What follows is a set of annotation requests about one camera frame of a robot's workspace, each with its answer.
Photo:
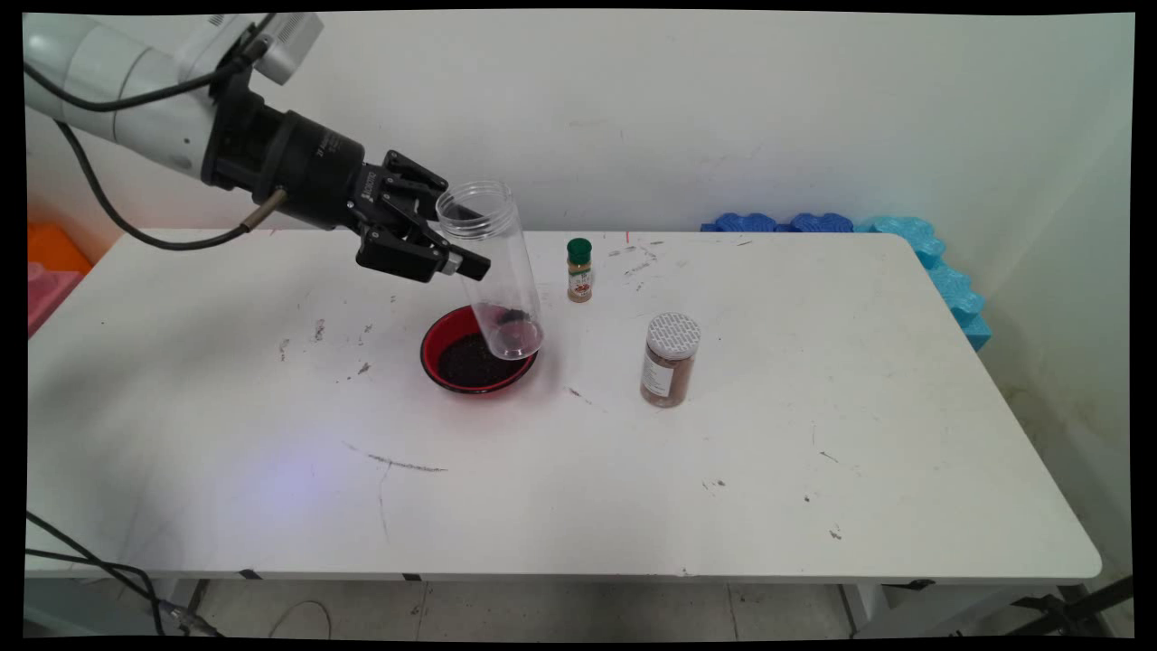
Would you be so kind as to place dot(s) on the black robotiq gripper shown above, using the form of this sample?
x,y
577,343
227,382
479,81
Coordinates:
x,y
298,167

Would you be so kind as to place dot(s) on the clear plastic jar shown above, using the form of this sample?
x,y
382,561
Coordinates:
x,y
502,271

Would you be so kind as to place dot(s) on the black seeds pile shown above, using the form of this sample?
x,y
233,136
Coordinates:
x,y
515,316
465,366

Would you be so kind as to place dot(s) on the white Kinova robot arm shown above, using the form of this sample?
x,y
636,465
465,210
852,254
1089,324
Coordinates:
x,y
136,90

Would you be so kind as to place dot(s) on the red and black bowl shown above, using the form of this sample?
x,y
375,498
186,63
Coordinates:
x,y
434,348

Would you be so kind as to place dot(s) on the small green-capped spice bottle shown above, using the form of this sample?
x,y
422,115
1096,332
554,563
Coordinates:
x,y
579,280

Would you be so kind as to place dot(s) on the white-lidded brown spice jar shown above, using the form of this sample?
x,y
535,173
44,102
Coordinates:
x,y
669,362

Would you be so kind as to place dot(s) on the pink box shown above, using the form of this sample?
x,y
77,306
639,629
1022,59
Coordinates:
x,y
50,298

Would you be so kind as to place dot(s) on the white table leg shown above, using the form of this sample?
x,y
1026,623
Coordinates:
x,y
181,604
863,606

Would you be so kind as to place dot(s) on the cyan foam mat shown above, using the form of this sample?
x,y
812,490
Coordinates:
x,y
949,280

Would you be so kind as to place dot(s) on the black stand leg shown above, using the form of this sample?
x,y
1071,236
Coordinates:
x,y
1085,601

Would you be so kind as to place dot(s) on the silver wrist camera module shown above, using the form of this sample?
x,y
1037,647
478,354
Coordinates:
x,y
289,41

